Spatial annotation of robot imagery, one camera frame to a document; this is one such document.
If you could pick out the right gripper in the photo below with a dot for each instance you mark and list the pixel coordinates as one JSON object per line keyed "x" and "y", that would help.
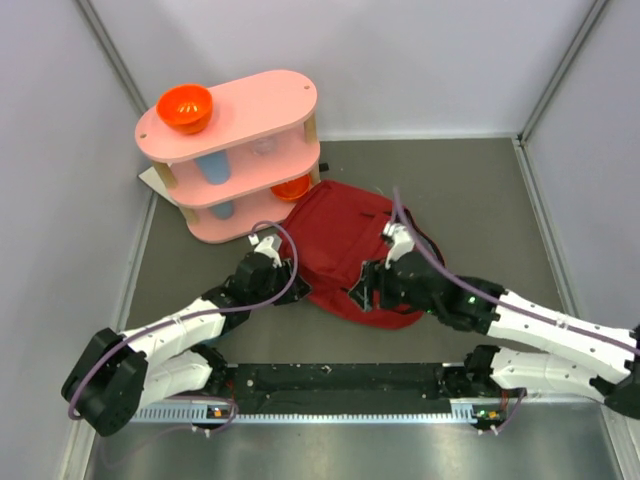
{"x": 369, "y": 282}

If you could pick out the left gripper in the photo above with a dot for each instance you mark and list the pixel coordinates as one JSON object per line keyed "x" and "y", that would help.
{"x": 284, "y": 272}

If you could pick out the red backpack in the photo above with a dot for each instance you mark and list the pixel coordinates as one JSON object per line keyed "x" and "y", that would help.
{"x": 336, "y": 227}

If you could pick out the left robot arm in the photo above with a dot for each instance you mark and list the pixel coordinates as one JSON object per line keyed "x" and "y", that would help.
{"x": 119, "y": 373}

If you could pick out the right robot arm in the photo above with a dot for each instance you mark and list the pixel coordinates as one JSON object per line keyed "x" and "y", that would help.
{"x": 568, "y": 355}

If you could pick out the orange bowl lower shelf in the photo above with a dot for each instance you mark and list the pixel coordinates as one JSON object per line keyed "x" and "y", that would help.
{"x": 293, "y": 190}

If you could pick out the pink three-tier wooden shelf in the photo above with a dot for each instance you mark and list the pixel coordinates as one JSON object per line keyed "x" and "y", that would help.
{"x": 278, "y": 103}

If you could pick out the blue plastic cup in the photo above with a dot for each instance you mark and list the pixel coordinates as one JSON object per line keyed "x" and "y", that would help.
{"x": 214, "y": 167}

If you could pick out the clear plastic cup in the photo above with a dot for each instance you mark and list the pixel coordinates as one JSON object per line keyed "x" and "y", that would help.
{"x": 264, "y": 146}

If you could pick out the white paper sheet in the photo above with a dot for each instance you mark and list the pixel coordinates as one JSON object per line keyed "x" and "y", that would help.
{"x": 152, "y": 180}

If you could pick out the orange bowl on top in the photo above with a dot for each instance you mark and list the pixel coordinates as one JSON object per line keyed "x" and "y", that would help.
{"x": 186, "y": 109}

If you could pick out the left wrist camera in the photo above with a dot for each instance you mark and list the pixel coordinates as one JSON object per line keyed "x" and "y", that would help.
{"x": 268, "y": 246}

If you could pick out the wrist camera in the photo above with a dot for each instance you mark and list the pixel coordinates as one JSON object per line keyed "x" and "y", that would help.
{"x": 399, "y": 241}
{"x": 268, "y": 246}

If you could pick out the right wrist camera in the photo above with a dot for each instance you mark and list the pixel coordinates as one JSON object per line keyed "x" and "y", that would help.
{"x": 399, "y": 241}

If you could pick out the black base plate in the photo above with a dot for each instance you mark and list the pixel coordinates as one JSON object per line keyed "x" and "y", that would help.
{"x": 336, "y": 389}

